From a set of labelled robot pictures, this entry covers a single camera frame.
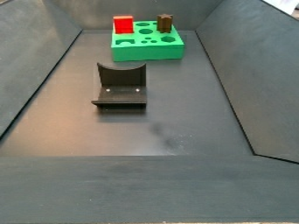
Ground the black curved fixture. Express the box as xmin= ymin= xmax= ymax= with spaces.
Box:
xmin=91 ymin=63 xmax=147 ymax=107

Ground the green foam shape board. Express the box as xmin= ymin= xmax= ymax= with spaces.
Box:
xmin=111 ymin=21 xmax=185 ymax=61

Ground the red block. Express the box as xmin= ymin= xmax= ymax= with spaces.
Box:
xmin=114 ymin=15 xmax=134 ymax=34

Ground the brown star peg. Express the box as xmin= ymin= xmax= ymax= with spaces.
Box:
xmin=157 ymin=14 xmax=174 ymax=33

